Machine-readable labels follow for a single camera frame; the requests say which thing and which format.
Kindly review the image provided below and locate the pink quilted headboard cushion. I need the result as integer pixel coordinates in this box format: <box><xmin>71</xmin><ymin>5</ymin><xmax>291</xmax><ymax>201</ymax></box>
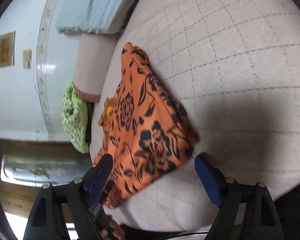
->
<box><xmin>73</xmin><ymin>33</ymin><xmax>120</xmax><ymax>103</ymax></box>

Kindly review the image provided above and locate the small framed wall picture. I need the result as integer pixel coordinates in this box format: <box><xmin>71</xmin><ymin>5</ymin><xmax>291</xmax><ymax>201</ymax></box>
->
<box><xmin>0</xmin><ymin>31</ymin><xmax>15</xmax><ymax>68</ymax></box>

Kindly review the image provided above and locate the green patterned pillow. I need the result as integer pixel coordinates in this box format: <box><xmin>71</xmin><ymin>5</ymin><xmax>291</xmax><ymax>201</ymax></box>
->
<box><xmin>61</xmin><ymin>83</ymin><xmax>89</xmax><ymax>154</ymax></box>

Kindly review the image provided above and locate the beige wall switch plate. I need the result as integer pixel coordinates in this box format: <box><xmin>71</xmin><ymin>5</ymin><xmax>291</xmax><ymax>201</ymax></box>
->
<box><xmin>23</xmin><ymin>49</ymin><xmax>32</xmax><ymax>69</ymax></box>

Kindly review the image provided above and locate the orange black floral garment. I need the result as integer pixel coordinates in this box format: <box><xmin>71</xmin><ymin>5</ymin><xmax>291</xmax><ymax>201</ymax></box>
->
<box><xmin>93</xmin><ymin>43</ymin><xmax>199</xmax><ymax>209</ymax></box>

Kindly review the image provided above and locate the pale blue folded blanket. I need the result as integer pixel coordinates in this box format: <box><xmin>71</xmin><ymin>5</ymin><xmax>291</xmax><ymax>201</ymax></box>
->
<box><xmin>56</xmin><ymin>0</ymin><xmax>138</xmax><ymax>34</ymax></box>

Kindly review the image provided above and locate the brown wooden glass-door wardrobe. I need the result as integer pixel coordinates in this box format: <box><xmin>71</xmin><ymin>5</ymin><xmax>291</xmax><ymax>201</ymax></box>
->
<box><xmin>0</xmin><ymin>138</ymin><xmax>93</xmax><ymax>240</ymax></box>

